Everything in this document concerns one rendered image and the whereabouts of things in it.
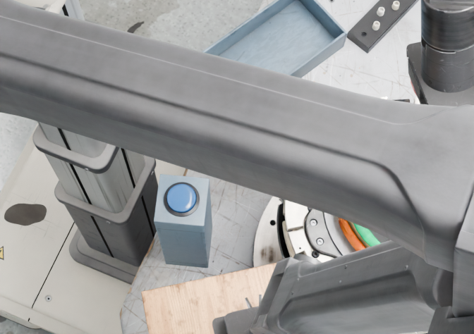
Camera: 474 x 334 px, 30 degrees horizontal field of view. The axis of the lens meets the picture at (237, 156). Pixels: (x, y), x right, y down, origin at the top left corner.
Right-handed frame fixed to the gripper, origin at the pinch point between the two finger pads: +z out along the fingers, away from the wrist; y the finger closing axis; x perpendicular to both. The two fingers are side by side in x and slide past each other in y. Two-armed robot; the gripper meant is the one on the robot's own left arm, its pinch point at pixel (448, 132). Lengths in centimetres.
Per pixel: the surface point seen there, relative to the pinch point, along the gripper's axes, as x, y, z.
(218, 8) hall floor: 25, 135, 89
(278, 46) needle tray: 14.5, 37.1, 17.0
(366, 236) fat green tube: 9.7, 0.9, 17.5
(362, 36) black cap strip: -1, 55, 36
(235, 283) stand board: 27.0, 2.5, 24.4
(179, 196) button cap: 32.5, 15.9, 20.7
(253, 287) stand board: 24.9, 1.6, 24.9
